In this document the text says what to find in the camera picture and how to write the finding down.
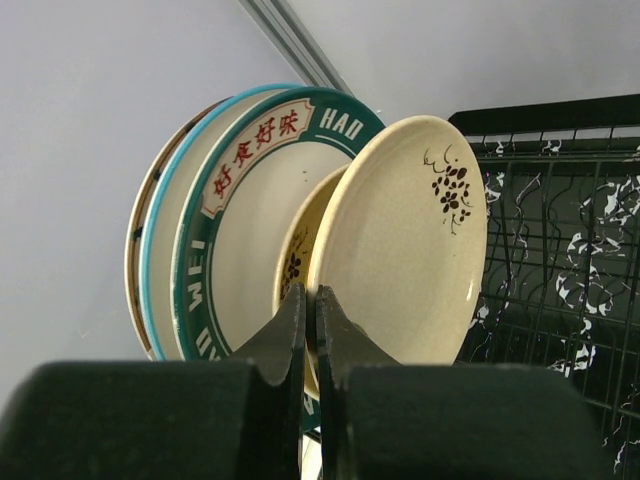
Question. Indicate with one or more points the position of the left aluminium frame post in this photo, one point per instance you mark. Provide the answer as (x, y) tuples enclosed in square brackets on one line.
[(285, 30)]

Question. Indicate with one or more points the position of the cream plate dark floral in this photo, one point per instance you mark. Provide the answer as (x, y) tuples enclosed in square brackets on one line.
[(402, 241)]

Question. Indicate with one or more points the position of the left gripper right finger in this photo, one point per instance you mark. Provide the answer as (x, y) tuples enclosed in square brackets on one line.
[(382, 420)]

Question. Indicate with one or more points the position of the black marble pattern mat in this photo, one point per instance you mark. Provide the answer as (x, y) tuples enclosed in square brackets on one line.
[(575, 260)]

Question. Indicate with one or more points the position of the white plate watermelon pattern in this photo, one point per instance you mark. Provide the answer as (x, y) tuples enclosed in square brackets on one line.
[(163, 215)]

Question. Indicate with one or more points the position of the yellow patterned small plate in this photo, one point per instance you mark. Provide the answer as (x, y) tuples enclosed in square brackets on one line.
[(294, 263)]

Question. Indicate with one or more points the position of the white plate dark green rim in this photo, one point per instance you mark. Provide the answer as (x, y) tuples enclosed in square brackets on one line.
[(242, 204)]

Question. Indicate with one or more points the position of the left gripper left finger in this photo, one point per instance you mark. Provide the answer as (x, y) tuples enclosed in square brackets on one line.
[(237, 418)]

